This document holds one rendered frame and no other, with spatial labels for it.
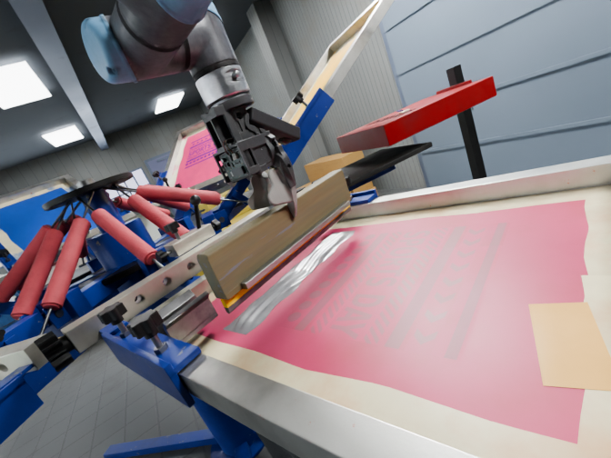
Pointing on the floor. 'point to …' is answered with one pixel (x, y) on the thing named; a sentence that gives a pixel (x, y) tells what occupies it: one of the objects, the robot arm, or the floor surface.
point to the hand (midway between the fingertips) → (287, 209)
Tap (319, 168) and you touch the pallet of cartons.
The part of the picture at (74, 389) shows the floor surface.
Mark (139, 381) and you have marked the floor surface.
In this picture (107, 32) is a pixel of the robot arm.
